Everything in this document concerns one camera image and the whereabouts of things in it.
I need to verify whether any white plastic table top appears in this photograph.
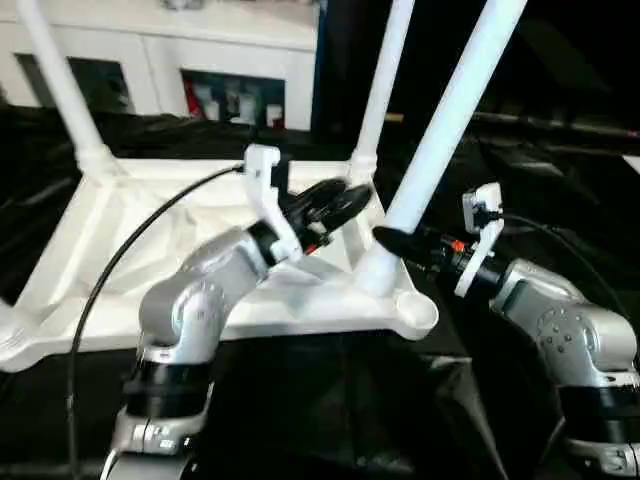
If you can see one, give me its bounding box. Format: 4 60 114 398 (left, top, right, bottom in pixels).
0 154 440 374

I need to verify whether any black plastic mat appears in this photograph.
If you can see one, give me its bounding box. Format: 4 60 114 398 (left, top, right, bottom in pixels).
0 99 640 480

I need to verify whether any long dark metal rod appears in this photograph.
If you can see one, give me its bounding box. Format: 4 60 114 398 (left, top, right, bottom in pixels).
472 112 640 141

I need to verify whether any white cabinet with glass doors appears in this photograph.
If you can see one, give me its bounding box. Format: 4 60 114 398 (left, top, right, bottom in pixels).
0 0 319 131

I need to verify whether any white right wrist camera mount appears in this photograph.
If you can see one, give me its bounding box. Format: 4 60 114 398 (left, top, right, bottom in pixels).
453 182 504 297

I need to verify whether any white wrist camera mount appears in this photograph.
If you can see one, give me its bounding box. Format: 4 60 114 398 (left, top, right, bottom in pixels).
453 182 504 297
242 143 305 261

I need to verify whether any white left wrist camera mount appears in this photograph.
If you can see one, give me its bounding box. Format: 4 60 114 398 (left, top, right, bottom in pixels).
242 143 305 261

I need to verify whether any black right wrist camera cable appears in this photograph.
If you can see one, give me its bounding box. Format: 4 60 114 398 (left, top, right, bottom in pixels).
479 212 640 361

